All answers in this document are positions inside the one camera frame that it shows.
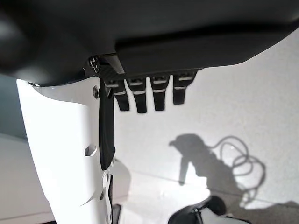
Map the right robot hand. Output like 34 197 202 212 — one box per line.
0 0 299 224

